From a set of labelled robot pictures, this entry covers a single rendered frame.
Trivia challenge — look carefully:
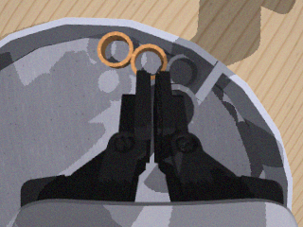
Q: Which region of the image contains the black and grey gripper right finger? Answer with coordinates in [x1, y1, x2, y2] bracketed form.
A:
[153, 71, 284, 204]

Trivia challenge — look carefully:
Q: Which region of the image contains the bronze bushing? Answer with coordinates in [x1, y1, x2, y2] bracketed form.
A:
[131, 44, 168, 74]
[98, 31, 134, 69]

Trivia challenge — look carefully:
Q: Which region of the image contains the grey metal bushing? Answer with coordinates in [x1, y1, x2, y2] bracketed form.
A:
[151, 83, 199, 130]
[165, 54, 201, 89]

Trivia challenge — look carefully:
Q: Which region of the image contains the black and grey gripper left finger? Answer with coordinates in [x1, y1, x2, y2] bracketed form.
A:
[21, 70, 152, 206]

